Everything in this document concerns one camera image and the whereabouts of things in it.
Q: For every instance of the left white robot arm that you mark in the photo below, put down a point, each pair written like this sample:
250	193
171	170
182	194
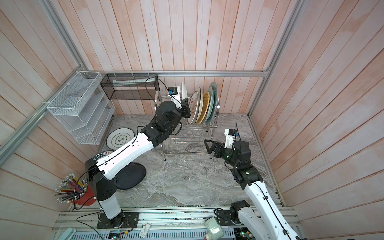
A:
101	172

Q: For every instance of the white plate black clover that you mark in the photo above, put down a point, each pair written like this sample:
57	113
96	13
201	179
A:
119	137

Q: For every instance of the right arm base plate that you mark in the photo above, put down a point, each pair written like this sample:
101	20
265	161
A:
227	217

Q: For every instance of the orange sunburst plate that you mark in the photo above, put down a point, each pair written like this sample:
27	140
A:
194	105
184	92

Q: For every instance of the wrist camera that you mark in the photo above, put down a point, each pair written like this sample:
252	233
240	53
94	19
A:
174	93
231	135

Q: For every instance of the red pencil holder cup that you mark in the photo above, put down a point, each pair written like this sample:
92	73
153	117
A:
76	191

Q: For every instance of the yellow woven plate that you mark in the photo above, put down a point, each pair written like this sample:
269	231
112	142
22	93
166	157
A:
204	107

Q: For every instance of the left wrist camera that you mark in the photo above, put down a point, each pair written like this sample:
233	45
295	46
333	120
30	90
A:
174	93

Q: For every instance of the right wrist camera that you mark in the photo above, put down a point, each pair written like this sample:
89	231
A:
231	135

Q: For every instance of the light teal flower plate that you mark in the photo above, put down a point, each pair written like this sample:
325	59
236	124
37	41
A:
211	104

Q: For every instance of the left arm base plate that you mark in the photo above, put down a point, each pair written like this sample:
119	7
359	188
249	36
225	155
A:
124	219

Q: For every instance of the white green device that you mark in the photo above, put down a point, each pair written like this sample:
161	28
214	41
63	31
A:
214	230

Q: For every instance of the green rim lettered plate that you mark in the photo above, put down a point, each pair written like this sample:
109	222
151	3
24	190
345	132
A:
101	155

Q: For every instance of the steel wire dish rack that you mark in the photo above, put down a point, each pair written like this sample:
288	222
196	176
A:
190	140

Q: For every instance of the dark navy plate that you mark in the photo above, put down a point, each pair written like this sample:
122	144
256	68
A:
130	176

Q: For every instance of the black mesh wall basket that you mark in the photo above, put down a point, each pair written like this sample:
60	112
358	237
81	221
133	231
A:
118	87

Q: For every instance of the grey green plate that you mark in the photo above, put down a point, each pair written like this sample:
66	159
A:
215	102

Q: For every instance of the white wire wall shelf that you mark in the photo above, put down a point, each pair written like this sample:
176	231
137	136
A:
84	113

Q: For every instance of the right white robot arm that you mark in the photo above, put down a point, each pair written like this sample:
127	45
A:
271	225

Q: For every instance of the aluminium frame rail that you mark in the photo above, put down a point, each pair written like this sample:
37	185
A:
22	133

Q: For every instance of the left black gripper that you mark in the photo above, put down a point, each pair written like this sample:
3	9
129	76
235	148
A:
184	107

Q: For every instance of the cream floral plate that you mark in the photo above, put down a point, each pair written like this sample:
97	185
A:
200	103

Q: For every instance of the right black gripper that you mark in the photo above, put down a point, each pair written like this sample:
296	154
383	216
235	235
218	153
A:
221	147

